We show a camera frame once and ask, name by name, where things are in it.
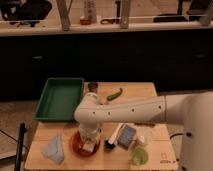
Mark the brown stick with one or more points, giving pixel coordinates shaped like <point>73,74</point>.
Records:
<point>145,124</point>

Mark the black handled white brush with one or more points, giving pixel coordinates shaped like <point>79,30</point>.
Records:
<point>110,143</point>

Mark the black metal pole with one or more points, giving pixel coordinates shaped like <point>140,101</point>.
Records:
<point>22,130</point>

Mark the small metal cup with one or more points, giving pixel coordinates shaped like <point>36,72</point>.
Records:
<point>93,87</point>

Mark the red bowl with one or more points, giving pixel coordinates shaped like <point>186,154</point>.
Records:
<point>76,144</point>

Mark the blue sponge block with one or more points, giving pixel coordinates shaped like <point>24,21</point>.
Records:
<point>126,136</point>

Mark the clear plastic cup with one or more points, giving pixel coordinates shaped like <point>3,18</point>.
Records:
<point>144,136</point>

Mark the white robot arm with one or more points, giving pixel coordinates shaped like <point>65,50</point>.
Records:
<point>193,111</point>

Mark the green plastic tray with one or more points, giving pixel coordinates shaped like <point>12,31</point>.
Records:
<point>59,99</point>

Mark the light blue cloth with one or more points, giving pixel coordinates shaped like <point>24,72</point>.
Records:
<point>54,150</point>

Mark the brown felt eraser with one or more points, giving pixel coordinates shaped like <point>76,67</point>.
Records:
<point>89,147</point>

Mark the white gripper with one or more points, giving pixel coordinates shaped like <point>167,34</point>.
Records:
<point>90,133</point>

